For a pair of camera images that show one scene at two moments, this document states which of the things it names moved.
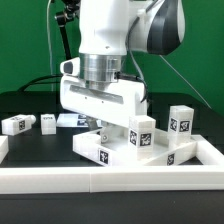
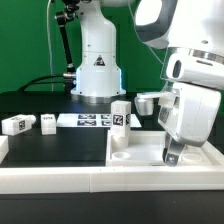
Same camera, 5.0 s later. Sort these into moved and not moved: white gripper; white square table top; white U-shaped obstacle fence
Moved: white gripper; white square table top
Not moved: white U-shaped obstacle fence
